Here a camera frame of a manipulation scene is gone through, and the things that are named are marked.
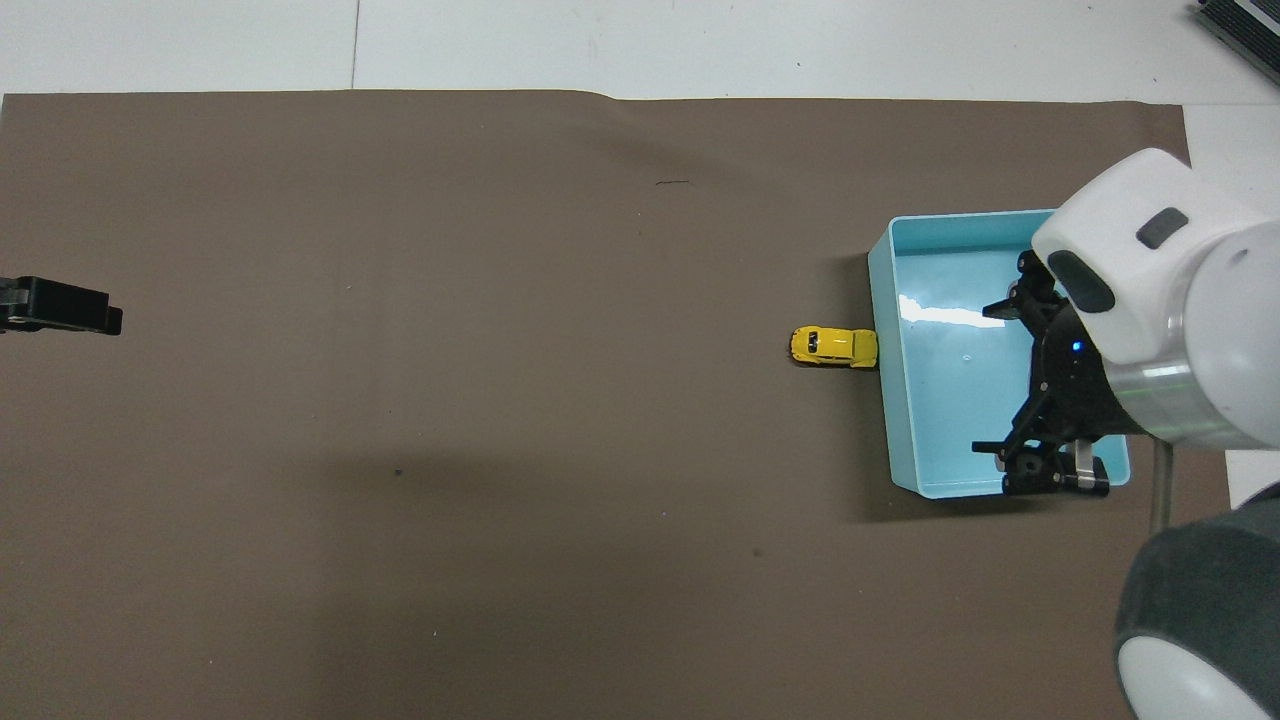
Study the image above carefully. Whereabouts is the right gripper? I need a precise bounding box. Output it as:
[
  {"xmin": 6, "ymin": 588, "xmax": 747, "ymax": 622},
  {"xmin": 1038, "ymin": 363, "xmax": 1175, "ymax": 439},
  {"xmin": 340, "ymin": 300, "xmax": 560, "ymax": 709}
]
[{"xmin": 971, "ymin": 250, "xmax": 1153, "ymax": 498}]

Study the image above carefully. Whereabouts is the yellow toy beetle car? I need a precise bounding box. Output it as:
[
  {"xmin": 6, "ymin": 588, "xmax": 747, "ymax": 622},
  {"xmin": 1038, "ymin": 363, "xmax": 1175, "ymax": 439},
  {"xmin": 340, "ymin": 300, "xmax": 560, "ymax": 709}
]
[{"xmin": 789, "ymin": 326, "xmax": 880, "ymax": 371}]

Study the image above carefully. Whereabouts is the light blue plastic box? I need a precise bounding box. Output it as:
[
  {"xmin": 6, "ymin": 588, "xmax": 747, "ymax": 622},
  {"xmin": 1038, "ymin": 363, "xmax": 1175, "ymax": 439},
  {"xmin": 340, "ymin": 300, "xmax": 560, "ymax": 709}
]
[{"xmin": 867, "ymin": 209, "xmax": 1132, "ymax": 500}]

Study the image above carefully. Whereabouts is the black stand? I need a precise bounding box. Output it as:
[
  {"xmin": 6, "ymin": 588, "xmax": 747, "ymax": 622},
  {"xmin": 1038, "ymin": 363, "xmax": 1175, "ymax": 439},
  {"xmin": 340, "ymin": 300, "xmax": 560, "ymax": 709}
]
[{"xmin": 1194, "ymin": 0, "xmax": 1280, "ymax": 73}]

